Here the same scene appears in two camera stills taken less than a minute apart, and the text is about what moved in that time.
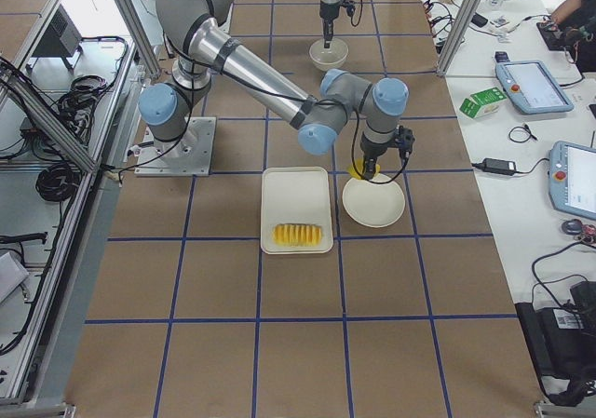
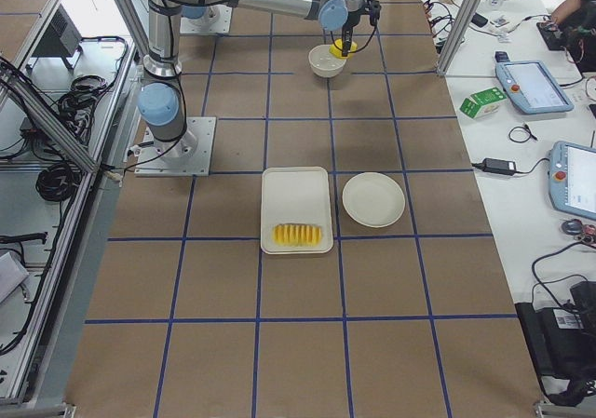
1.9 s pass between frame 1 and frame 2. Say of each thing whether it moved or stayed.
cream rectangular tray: stayed
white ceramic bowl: stayed
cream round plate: stayed
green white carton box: stayed
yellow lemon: moved
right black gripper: moved
